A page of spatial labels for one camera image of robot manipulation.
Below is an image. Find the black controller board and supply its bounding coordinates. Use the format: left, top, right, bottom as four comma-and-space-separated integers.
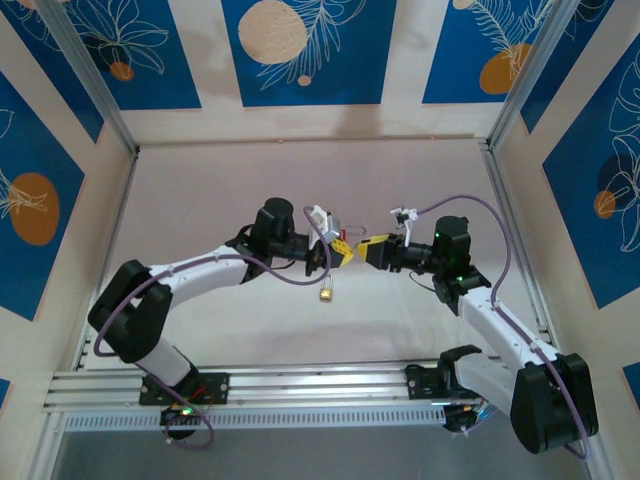
159, 403, 202, 442
442, 402, 496, 437

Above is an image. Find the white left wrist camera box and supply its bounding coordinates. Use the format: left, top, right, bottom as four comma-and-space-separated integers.
304, 203, 347, 247

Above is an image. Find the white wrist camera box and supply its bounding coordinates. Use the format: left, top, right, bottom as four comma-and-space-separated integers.
304, 203, 347, 247
388, 205, 420, 247

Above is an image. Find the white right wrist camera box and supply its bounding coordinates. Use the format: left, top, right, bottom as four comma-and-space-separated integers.
388, 205, 420, 247

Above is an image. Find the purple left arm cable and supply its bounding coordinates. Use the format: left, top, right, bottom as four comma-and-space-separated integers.
93, 205, 335, 450

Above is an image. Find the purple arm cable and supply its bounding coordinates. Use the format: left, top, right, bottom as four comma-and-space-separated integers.
415, 194, 591, 460
93, 205, 335, 450

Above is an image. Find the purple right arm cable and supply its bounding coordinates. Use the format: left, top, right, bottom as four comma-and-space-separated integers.
415, 194, 591, 460

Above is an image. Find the aluminium side rail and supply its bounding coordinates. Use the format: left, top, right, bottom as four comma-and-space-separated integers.
72, 149, 140, 374
478, 139, 564, 361

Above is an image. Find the aluminium mounting rail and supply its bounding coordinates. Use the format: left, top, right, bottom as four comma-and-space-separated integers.
42, 359, 594, 414

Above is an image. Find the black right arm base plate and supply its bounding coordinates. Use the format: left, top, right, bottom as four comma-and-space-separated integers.
405, 363, 497, 402

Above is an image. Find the white slotted cable duct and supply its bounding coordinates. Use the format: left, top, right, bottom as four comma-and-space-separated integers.
62, 407, 447, 434

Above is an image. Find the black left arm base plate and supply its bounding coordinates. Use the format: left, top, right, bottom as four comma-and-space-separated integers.
138, 372, 230, 406

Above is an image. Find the aluminium frame post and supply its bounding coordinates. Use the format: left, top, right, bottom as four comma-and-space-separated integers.
37, 0, 140, 157
564, 399, 609, 480
27, 412, 69, 480
487, 0, 616, 150

